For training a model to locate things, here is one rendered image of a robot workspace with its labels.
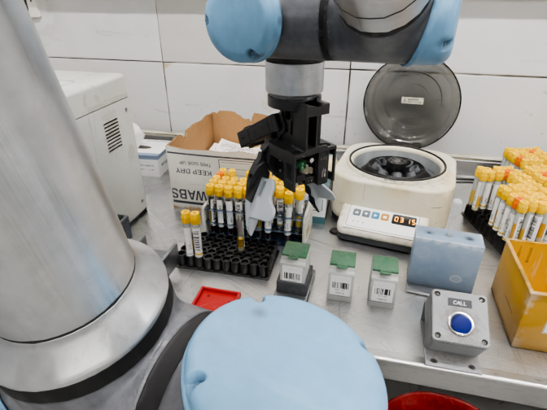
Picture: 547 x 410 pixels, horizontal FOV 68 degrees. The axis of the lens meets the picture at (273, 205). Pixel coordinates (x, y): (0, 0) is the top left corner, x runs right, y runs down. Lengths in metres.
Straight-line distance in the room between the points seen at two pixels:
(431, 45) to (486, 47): 0.76
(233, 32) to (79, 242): 0.25
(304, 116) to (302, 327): 0.31
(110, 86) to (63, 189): 0.63
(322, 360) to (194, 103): 1.05
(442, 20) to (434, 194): 0.49
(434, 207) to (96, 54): 1.01
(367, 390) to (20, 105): 0.21
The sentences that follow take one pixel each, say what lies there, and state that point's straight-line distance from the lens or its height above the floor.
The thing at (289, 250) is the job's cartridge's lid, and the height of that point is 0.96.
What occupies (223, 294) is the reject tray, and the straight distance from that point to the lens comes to 0.68.
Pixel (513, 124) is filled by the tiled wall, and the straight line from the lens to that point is 1.19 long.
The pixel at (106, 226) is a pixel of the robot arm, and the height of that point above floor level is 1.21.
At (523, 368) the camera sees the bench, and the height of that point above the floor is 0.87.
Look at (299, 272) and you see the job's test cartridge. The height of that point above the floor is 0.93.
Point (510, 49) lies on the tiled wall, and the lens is 1.14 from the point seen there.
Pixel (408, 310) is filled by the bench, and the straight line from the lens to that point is 0.69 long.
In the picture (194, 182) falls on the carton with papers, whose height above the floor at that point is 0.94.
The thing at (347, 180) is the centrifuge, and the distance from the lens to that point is 0.82.
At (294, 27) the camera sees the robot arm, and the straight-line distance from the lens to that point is 0.39.
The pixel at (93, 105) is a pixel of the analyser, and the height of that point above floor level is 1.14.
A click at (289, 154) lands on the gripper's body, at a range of 0.52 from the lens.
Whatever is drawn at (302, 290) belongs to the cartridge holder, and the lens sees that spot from 0.65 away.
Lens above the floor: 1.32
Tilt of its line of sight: 28 degrees down
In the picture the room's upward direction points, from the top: straight up
